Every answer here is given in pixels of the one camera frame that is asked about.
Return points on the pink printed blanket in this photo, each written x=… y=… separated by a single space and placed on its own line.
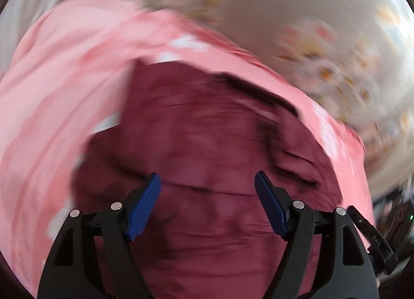
x=64 y=59

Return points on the grey floral bedsheet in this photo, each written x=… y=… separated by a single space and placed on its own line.
x=275 y=4

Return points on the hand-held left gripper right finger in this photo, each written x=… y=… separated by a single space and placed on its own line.
x=271 y=205

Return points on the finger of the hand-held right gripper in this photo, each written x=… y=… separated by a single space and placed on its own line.
x=372 y=237

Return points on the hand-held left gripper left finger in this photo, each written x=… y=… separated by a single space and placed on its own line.
x=145 y=205

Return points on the maroon quilted jacket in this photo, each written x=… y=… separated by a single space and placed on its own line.
x=200 y=124

